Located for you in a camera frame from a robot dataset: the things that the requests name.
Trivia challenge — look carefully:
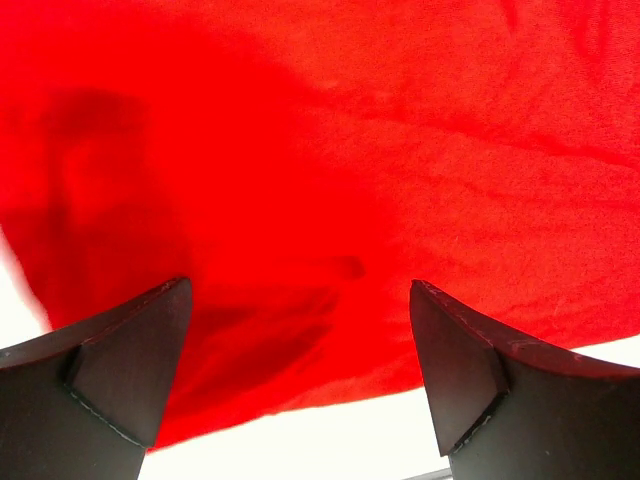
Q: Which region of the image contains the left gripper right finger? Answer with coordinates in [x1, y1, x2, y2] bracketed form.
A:
[410, 280, 639, 480]

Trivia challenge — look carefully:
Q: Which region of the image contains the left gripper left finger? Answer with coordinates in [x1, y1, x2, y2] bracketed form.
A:
[1, 278, 192, 480]

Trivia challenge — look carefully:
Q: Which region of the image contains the red t-shirt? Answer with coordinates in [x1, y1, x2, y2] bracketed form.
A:
[1, 1, 639, 447]

